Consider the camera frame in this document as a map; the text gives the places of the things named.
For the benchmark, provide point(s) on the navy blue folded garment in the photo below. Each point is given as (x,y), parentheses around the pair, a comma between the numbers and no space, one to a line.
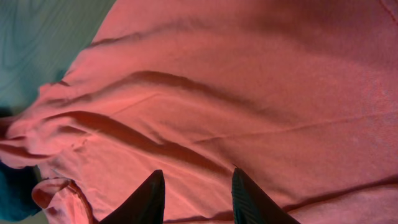
(16,193)

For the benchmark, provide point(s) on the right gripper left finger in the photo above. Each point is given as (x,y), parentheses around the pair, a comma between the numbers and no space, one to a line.
(144,206)

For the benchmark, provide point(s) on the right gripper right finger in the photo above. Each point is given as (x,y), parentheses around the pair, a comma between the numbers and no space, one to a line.
(251,205)

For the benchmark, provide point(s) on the red t-shirt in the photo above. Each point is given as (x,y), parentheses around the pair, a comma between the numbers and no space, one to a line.
(301,95)

